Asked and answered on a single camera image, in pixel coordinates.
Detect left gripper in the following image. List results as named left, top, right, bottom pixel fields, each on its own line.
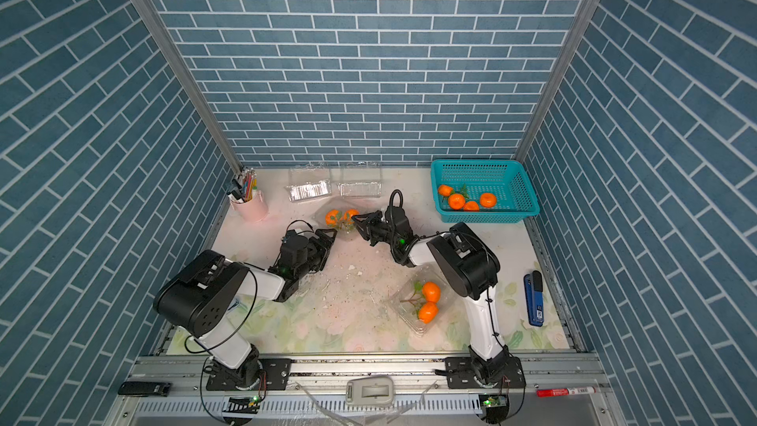
left=294, top=229, right=339, bottom=282

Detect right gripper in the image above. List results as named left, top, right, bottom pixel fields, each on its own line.
left=353, top=214, right=401, bottom=252

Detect clear clamshell container front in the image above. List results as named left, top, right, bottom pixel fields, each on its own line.
left=388, top=267, right=457, bottom=335

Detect orange front container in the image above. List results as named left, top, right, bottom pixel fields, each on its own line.
left=417, top=302, right=439, bottom=325
left=421, top=282, right=441, bottom=304

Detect teal plastic basket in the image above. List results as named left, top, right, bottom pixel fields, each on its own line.
left=431, top=160, right=540, bottom=224

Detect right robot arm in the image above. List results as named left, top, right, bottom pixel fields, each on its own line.
left=352, top=189, right=526, bottom=389

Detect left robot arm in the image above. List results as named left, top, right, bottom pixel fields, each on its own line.
left=154, top=225, right=338, bottom=391

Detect pink pen cup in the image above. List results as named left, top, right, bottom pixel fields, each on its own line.
left=228, top=189, right=269, bottom=223

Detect pens in cup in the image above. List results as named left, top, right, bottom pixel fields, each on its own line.
left=227, top=168, right=258, bottom=203

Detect blue stapler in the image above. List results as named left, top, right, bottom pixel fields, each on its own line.
left=524, top=270, right=544, bottom=327

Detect red marker pen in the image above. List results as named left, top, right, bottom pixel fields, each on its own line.
left=536, top=387, right=597, bottom=398

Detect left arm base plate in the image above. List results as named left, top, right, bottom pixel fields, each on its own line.
left=203, top=358, right=293, bottom=392

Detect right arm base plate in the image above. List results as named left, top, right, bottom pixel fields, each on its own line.
left=434, top=354, right=526, bottom=390

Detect black device on rail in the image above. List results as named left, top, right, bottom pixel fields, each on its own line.
left=117, top=381, right=172, bottom=398

